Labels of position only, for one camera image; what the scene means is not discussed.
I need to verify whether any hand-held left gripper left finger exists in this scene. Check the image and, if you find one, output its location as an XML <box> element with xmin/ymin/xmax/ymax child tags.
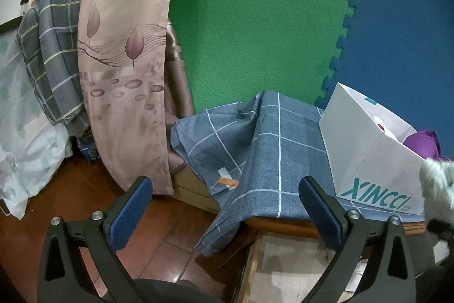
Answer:
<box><xmin>37</xmin><ymin>176</ymin><xmax>154</xmax><ymax>303</ymax></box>

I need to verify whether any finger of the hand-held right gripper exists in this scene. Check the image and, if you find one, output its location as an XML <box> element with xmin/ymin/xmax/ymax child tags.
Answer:
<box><xmin>426</xmin><ymin>217</ymin><xmax>454</xmax><ymax>240</ymax></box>

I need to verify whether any grey plaid quilt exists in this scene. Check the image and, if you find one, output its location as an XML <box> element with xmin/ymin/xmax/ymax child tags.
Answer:
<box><xmin>16</xmin><ymin>0</ymin><xmax>92</xmax><ymax>139</ymax></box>

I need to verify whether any blue checked cloth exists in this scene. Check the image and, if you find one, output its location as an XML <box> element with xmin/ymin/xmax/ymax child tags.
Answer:
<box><xmin>170</xmin><ymin>90</ymin><xmax>425</xmax><ymax>256</ymax></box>

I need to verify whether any green foam mat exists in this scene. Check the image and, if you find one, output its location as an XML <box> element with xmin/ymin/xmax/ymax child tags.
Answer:
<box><xmin>167</xmin><ymin>0</ymin><xmax>367</xmax><ymax>115</ymax></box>

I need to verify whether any white cardboard box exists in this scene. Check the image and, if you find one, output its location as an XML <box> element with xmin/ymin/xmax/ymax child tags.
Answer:
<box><xmin>318</xmin><ymin>82</ymin><xmax>428</xmax><ymax>216</ymax></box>

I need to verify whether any white red-print underwear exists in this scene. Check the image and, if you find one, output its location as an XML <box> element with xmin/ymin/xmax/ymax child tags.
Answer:
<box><xmin>372</xmin><ymin>115</ymin><xmax>400</xmax><ymax>141</ymax></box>

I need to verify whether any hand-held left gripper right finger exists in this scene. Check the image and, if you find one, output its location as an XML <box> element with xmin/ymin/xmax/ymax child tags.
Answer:
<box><xmin>299</xmin><ymin>176</ymin><xmax>416</xmax><ymax>303</ymax></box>

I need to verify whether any brown cardboard box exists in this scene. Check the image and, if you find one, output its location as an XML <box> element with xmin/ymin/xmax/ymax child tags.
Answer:
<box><xmin>172</xmin><ymin>163</ymin><xmax>221</xmax><ymax>216</ymax></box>

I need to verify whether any wooden drawer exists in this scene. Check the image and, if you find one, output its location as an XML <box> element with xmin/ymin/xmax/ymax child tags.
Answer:
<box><xmin>235</xmin><ymin>230</ymin><xmax>375</xmax><ymax>303</ymax></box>

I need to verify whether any blue packet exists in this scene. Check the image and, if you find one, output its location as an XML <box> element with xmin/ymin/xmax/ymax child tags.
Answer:
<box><xmin>76</xmin><ymin>135</ymin><xmax>99</xmax><ymax>166</ymax></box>

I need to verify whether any blue foam mat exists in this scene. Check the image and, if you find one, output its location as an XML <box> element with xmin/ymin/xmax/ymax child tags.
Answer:
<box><xmin>314</xmin><ymin>0</ymin><xmax>454</xmax><ymax>162</ymax></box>

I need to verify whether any purple underwear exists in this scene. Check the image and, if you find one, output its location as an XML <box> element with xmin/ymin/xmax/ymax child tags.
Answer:
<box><xmin>402</xmin><ymin>129</ymin><xmax>442</xmax><ymax>159</ymax></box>

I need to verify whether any white leaf-print bedsheet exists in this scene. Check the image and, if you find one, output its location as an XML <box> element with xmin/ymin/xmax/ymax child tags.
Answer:
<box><xmin>0</xmin><ymin>29</ymin><xmax>74</xmax><ymax>221</ymax></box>

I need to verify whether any beige leaf-print curtain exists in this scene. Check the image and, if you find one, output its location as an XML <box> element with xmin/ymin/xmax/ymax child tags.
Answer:
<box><xmin>76</xmin><ymin>0</ymin><xmax>195</xmax><ymax>198</ymax></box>

